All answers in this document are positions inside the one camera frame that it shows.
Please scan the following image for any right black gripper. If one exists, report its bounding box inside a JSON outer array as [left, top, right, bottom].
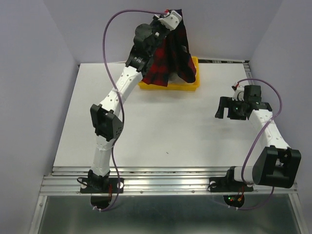
[[214, 96, 246, 120]]

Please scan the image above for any red plaid pleated skirt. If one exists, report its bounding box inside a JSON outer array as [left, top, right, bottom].
[[142, 21, 196, 87]]

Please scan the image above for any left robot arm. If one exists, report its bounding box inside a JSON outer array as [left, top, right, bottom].
[[87, 11, 182, 192]]

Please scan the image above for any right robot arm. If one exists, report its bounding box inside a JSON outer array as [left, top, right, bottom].
[[215, 84, 301, 190]]

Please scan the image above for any yellow plastic bin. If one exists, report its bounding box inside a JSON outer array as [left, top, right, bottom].
[[138, 56, 200, 91]]

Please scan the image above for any white skirt in bin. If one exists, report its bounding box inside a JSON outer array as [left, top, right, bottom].
[[168, 73, 192, 86]]

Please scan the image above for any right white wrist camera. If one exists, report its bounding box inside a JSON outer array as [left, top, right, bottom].
[[232, 83, 244, 101]]

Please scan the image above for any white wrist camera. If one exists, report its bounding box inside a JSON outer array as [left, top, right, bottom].
[[158, 10, 182, 31], [232, 83, 244, 101]]

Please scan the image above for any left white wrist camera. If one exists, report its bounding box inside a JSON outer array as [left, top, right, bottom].
[[158, 10, 182, 31]]

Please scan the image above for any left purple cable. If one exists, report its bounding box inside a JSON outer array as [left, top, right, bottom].
[[92, 9, 169, 212]]

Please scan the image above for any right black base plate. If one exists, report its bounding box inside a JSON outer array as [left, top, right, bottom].
[[209, 177, 254, 193]]

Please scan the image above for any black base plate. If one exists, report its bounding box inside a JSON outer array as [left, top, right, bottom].
[[209, 177, 254, 193], [77, 177, 124, 194]]

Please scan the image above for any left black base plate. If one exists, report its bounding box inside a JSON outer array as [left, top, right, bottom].
[[77, 177, 124, 194]]

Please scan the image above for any aluminium rail frame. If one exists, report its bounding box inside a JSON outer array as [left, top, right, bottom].
[[28, 58, 305, 234]]

